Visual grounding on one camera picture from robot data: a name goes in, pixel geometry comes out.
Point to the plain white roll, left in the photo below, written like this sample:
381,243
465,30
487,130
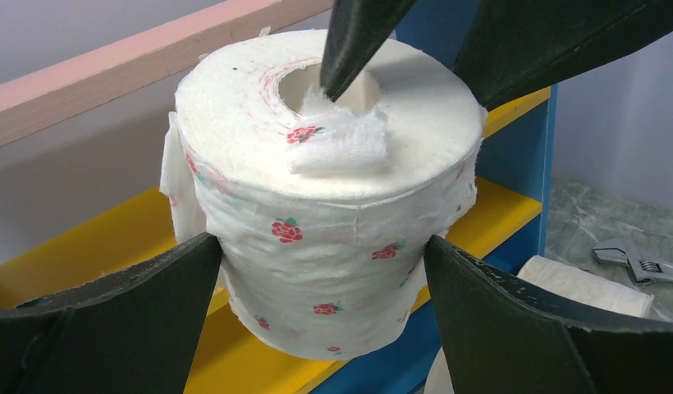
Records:
438,380

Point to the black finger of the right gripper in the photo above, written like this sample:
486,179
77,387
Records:
514,48
356,31

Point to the plain white roll, right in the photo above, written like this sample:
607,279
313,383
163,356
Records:
585,287

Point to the blue shelf unit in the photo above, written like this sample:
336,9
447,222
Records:
229,358

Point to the white floral roll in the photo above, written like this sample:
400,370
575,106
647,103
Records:
318,267

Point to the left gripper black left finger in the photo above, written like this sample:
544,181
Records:
133,331

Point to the plain white roll, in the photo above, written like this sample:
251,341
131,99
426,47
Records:
585,287
438,380

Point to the red handled adjustable wrench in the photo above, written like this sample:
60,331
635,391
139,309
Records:
642,266

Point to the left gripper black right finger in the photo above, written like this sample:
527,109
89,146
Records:
501,334

